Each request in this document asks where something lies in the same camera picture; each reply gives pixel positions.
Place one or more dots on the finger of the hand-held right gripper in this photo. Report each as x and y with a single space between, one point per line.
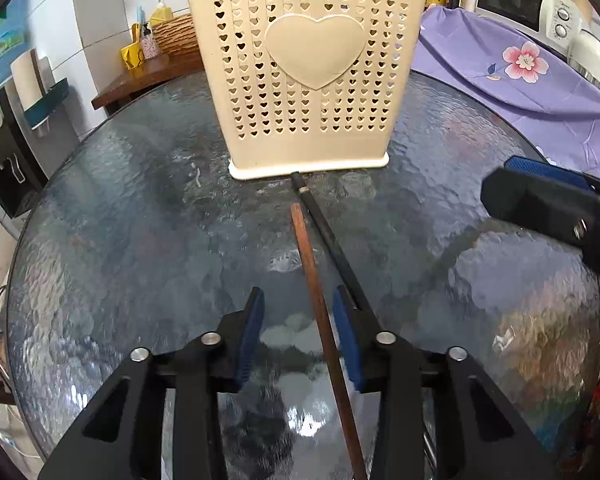
530 200
550 169

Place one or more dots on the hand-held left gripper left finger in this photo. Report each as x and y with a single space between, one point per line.
250 340

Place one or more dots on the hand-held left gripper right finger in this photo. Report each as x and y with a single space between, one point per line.
347 340

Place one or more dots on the brown wooden chopstick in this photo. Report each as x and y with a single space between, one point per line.
312 280

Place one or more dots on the black chopstick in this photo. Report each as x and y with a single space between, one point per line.
325 230

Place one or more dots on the cream plastic utensil holder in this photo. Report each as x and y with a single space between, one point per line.
310 60

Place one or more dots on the purple floral cloth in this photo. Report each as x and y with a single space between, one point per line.
480 90

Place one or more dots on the white electric appliance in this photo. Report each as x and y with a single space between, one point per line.
592 57

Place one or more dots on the white microwave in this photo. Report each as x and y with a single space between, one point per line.
510 0

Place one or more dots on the wooden counter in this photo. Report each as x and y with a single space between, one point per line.
140 80

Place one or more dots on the water dispenser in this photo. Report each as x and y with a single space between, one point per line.
5 160

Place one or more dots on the yellow mug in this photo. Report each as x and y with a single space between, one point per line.
131 56

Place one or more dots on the speckled pink cup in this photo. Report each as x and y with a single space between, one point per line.
151 45

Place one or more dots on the teal towel holder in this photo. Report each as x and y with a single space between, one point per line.
47 102

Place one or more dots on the brown ribbed basin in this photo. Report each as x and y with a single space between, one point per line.
177 35

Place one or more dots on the yellow soap dispenser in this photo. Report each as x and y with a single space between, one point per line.
161 12

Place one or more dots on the paper towel roll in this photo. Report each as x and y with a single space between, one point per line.
27 77

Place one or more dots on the blue water jug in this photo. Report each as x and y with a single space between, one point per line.
0 50

